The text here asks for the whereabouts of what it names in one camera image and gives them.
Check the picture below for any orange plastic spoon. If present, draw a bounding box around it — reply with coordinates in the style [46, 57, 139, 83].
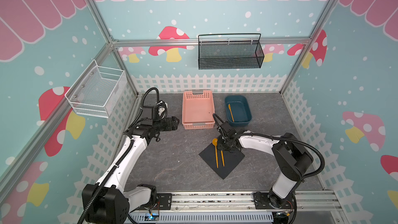
[212, 138, 219, 168]

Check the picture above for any orange plastic fork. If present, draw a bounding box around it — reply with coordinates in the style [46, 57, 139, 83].
[220, 150, 225, 167]

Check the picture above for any orange plastic knife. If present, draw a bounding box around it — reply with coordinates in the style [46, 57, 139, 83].
[228, 104, 235, 122]

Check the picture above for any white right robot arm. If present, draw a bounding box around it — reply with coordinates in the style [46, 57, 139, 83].
[217, 130, 314, 209]

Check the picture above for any black paper napkin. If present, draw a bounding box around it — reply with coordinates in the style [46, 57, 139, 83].
[199, 144, 245, 179]

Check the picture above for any pink perforated plastic basket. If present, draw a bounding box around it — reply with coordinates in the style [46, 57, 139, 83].
[182, 90, 215, 130]

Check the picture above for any teal plastic tub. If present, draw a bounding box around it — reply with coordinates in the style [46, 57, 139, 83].
[224, 95, 252, 127]

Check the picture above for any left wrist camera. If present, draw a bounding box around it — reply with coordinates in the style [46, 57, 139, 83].
[141, 101, 167, 121]

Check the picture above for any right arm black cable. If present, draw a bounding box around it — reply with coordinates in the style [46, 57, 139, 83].
[212, 113, 326, 181]

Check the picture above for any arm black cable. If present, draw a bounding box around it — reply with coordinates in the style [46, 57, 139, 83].
[212, 113, 326, 181]
[76, 86, 161, 224]

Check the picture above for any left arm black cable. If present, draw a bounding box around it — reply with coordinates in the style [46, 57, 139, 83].
[76, 86, 161, 224]

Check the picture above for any white wire wall basket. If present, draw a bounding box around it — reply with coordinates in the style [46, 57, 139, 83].
[65, 60, 127, 118]

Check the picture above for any black wire wall basket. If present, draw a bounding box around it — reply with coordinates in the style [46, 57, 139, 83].
[198, 33, 265, 70]

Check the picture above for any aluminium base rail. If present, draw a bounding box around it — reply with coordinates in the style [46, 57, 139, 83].
[126, 190, 348, 224]

